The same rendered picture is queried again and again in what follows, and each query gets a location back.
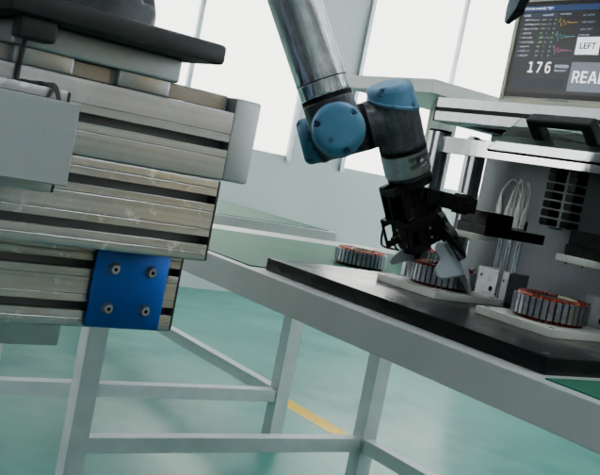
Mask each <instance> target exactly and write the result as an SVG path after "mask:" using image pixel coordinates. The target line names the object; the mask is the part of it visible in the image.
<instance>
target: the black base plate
mask: <svg viewBox="0 0 600 475"><path fill-rule="evenodd" d="M266 270H269V271H272V272H274V273H277V274H280V275H282V276H284V277H287V278H289V279H292V280H294V281H297V282H300V283H302V284H305V285H307V286H309V287H314V288H316V289H319V290H322V291H324V292H327V293H329V294H332V295H334V296H336V297H339V298H342V299H344V300H347V301H350V302H352V303H356V304H359V305H361V306H363V307H366V308H369V309H371V310H374V311H377V312H379V313H382V314H384V315H386V316H389V317H391V318H394V319H398V320H401V321H404V322H406V323H409V324H411V325H413V326H416V327H419V328H421V329H424V330H426V331H429V332H432V333H434V334H436V335H439V336H443V337H446V338H448V339H451V340H454V341H456V342H459V343H461V344H463V345H466V346H468V347H471V348H474V349H476V350H479V351H482V352H486V353H488V354H490V355H493V356H495V357H498V358H501V359H503V360H506V361H509V362H511V363H513V364H516V365H518V366H521V367H523V368H526V369H530V370H533V371H536V372H538V373H541V374H543V375H557V376H573V377H589V378H600V342H592V341H582V340H572V339H562V338H552V337H548V336H543V335H540V334H537V333H534V332H531V331H529V330H526V329H523V328H520V327H517V326H514V325H511V324H508V323H506V322H503V321H500V320H497V319H492V318H489V317H486V316H483V315H481V314H478V313H475V311H476V306H477V305H484V306H492V307H501V308H509V309H511V304H504V303H502V304H501V305H500V306H493V305H486V304H477V303H461V302H453V301H445V300H436V299H432V298H430V297H427V296H424V295H421V294H418V293H415V292H412V291H410V290H407V289H404V288H401V287H396V286H393V285H390V284H387V283H384V282H382V281H379V280H377V276H378V273H383V274H391V275H398V276H406V275H401V274H394V273H387V272H379V271H373V270H358V269H352V268H344V267H336V266H330V265H322V264H315V263H308V262H300V261H293V260H286V259H279V258H271V257H269V258H268V262H267V267H266ZM406 277H407V276H406Z"/></svg>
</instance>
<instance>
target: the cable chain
mask: <svg viewBox="0 0 600 475"><path fill-rule="evenodd" d="M549 172H551V173H549V175H548V180H550V181H554V182H559V183H566V179H567V175H568V172H571V174H570V179H569V183H570V184H573V185H578V186H582V187H586V186H587V185H588V180H587V179H589V173H588V172H576V171H569V170H563V169H555V168H550V171H549ZM546 188H547V189H551V190H555V191H561V192H564V188H565V186H564V185H560V184H556V183H550V182H547V184H546ZM567 192H569V193H573V194H578V195H585V193H586V189H585V188H580V187H575V186H568V188H567ZM562 197H563V194H561V193H556V192H552V191H546V192H545V194H544V198H548V199H553V200H558V201H561V200H562ZM565 201H566V202H570V203H575V204H580V205H583V202H584V198H583V197H579V196H575V195H569V194H566V196H565ZM543 206H545V207H550V208H555V209H560V206H561V203H559V202H554V201H549V200H543ZM563 210H566V211H571V212H575V213H581V211H582V206H579V205H570V204H564V205H563ZM541 215H543V216H547V217H552V218H558V217H559V212H558V211H556V210H551V209H545V208H542V210H541ZM561 218H562V219H563V220H567V221H576V222H579V220H580V216H579V215H576V214H571V213H566V212H562V214H561ZM557 222H558V221H557V220H552V219H548V218H543V217H540V218H539V224H544V225H541V227H545V228H550V229H555V230H560V231H563V232H568V233H571V231H570V230H572V229H575V230H577V228H578V224H576V223H571V222H566V221H561V222H560V223H559V228H557V227H556V226H557ZM546 225H549V226H546ZM551 226H555V227H551ZM561 228H563V229H561ZM564 229H567V230H564Z"/></svg>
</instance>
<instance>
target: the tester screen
mask: <svg viewBox="0 0 600 475"><path fill-rule="evenodd" d="M577 37H600V3H594V4H573V5H553V6H532V7H526V8H525V11H524V14H523V17H522V22H521V25H520V30H519V35H518V40H517V43H516V48H515V53H514V58H513V62H512V66H511V75H510V79H509V84H508V88H507V91H515V92H532V93H549V94H566V95H583V96H600V93H593V92H574V91H566V87H567V83H568V78H569V73H570V70H571V65H572V62H600V55H574V53H575V49H576V41H577ZM528 60H549V61H554V62H553V67H552V72H551V74H525V72H526V68H527V61H528ZM512 77H521V78H545V79H563V82H562V87H561V89H548V88H529V87H510V85H511V78H512Z"/></svg>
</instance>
